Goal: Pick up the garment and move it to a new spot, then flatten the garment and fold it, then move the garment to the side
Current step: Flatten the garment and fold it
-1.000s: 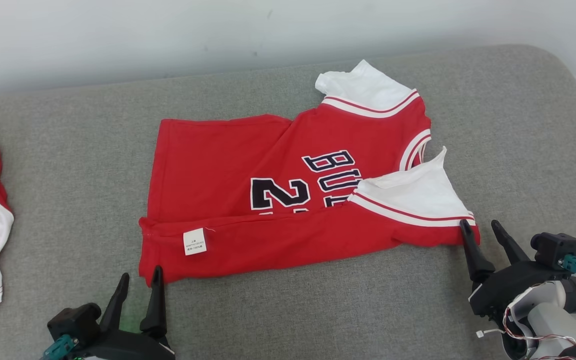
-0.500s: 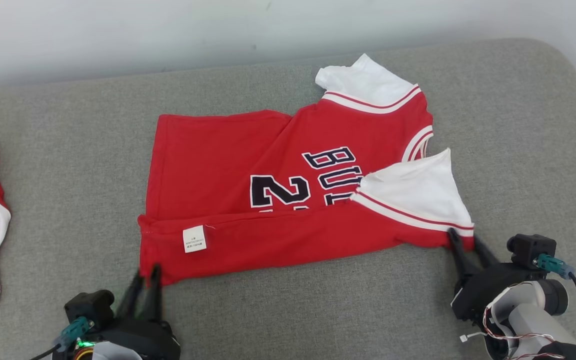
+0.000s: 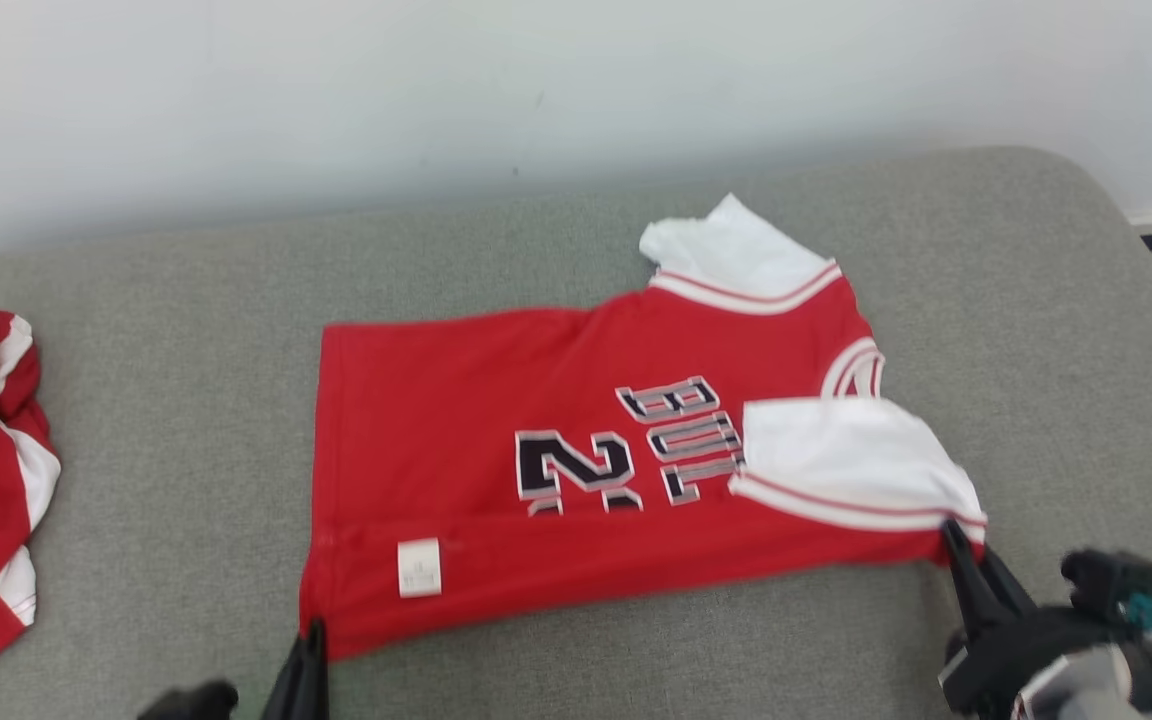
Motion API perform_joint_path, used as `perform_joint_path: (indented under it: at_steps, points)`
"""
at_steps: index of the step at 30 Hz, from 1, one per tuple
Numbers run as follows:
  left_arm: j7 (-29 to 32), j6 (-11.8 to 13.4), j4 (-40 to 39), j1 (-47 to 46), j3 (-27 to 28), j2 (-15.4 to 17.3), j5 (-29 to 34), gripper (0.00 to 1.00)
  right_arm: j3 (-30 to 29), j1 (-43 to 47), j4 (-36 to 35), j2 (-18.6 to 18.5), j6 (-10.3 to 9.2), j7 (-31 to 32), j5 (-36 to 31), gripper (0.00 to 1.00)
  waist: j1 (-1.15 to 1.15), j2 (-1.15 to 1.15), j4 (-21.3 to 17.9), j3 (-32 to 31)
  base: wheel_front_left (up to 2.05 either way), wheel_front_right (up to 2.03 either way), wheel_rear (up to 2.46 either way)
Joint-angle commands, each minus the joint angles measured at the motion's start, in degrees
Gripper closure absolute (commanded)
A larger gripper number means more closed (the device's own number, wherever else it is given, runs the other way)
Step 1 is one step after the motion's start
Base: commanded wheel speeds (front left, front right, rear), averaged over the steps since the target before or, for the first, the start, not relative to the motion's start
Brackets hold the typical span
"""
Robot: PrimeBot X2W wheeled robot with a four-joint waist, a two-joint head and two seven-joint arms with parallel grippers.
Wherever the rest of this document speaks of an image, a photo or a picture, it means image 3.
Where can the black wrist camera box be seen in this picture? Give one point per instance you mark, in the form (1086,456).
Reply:
(1116,580)
(191,702)

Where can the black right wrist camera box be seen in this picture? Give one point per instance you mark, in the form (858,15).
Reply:
(1116,580)

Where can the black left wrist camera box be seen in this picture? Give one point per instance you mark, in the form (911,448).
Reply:
(191,702)

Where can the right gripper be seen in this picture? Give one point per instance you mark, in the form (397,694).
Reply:
(1036,660)

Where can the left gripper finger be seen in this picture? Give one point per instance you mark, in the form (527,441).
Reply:
(319,680)
(288,690)

